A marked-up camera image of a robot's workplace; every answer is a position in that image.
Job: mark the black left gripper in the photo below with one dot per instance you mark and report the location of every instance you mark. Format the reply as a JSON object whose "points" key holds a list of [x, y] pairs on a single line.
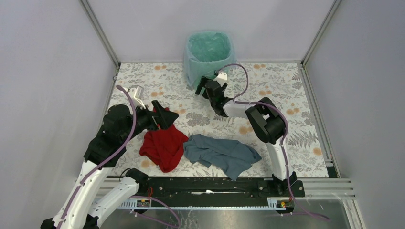
{"points": [[161, 118]]}

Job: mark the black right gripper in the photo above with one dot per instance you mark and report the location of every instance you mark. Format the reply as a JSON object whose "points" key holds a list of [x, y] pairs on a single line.
{"points": [[203, 80]]}

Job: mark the green plastic trash bin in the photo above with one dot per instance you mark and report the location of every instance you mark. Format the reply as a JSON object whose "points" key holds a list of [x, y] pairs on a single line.
{"points": [[207, 47]]}

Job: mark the light blue plastic trash bag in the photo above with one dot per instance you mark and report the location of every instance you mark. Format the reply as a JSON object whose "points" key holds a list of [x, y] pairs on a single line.
{"points": [[208, 55]]}

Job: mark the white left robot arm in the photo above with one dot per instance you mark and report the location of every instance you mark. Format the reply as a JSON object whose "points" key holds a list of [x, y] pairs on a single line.
{"points": [[81, 210]]}

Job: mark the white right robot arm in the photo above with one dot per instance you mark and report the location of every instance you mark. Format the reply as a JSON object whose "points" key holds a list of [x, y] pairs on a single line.
{"points": [[268, 123]]}

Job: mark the red cloth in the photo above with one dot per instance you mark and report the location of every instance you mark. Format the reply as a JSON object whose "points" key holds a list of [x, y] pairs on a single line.
{"points": [[164, 147]]}

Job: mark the grey-blue cloth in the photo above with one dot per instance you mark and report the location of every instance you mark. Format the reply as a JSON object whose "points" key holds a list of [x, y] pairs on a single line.
{"points": [[231, 156]]}

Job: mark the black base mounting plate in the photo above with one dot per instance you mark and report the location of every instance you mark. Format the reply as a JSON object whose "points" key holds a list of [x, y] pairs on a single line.
{"points": [[203, 189]]}

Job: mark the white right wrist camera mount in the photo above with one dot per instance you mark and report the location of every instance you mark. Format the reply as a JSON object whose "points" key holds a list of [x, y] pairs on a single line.
{"points": [[221, 78]]}

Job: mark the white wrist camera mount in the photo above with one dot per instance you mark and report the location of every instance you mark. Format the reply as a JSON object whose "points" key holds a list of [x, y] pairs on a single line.
{"points": [[136, 94], [221, 78]]}

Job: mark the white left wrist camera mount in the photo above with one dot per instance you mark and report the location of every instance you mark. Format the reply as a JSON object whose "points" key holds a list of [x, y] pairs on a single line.
{"points": [[136, 94]]}

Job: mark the white slotted cable duct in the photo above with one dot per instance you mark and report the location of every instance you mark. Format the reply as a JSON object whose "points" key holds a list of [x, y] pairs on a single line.
{"points": [[251, 204]]}

